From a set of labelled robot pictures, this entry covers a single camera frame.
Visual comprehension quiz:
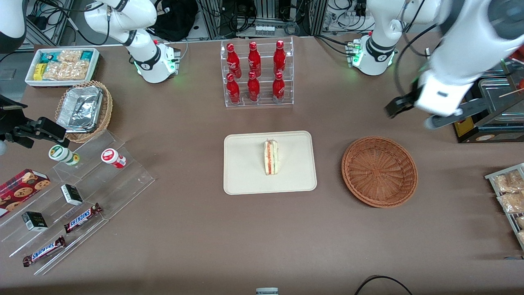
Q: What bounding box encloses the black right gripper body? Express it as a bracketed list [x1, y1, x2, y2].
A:
[0, 95, 28, 142]

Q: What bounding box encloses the triangle sandwich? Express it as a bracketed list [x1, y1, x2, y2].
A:
[263, 139, 279, 176]

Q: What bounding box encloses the small light wicker basket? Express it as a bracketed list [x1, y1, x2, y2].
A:
[54, 80, 113, 144]

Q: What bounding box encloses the round brown wicker basket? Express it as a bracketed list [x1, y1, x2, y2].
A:
[341, 136, 418, 208]

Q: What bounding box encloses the cream rectangular tray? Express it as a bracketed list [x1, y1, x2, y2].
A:
[223, 130, 318, 195]

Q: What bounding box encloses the black food warmer yellow panel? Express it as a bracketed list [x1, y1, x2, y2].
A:
[452, 61, 524, 144]

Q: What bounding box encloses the steel food pan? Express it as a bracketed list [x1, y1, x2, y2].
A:
[478, 78, 524, 113]

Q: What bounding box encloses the green white yogurt cup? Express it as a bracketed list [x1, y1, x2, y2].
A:
[48, 144, 81, 167]

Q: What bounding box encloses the stack of foil trays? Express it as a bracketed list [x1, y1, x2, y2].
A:
[56, 86, 103, 134]

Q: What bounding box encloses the white plastic snack bin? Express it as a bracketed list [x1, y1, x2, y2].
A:
[25, 47, 101, 89]

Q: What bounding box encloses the red cookie box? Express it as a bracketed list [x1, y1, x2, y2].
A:
[0, 168, 51, 218]

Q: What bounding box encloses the small black box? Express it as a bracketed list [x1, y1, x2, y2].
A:
[60, 184, 84, 207]
[21, 211, 49, 233]

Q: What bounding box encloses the red white yogurt cup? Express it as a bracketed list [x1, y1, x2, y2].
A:
[101, 148, 127, 170]

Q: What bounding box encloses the clear acrylic stepped display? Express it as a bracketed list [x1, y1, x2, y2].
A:
[0, 130, 156, 276]

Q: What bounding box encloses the snickers chocolate bar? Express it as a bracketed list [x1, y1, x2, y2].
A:
[22, 235, 67, 268]
[63, 202, 103, 234]

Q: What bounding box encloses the red cola bottle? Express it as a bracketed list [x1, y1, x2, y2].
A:
[226, 43, 242, 79]
[247, 41, 262, 77]
[246, 71, 261, 102]
[272, 72, 286, 104]
[273, 40, 287, 75]
[226, 73, 241, 105]

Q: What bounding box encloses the clear acrylic bottle rack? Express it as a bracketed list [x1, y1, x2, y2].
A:
[220, 36, 294, 108]

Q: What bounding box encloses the white power strip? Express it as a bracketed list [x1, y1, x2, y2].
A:
[253, 23, 287, 36]

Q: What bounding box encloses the black bag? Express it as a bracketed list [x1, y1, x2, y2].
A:
[149, 0, 199, 42]

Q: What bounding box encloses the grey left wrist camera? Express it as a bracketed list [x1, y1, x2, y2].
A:
[424, 107, 463, 130]

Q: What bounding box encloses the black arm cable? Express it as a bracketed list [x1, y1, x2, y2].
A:
[392, 23, 436, 108]

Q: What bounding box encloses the white wire display rack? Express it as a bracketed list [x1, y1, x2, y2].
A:
[485, 163, 524, 251]

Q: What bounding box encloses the black cable loop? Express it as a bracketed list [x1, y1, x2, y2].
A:
[354, 275, 414, 295]

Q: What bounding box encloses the aluminium frame rack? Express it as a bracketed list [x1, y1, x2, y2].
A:
[196, 0, 330, 40]

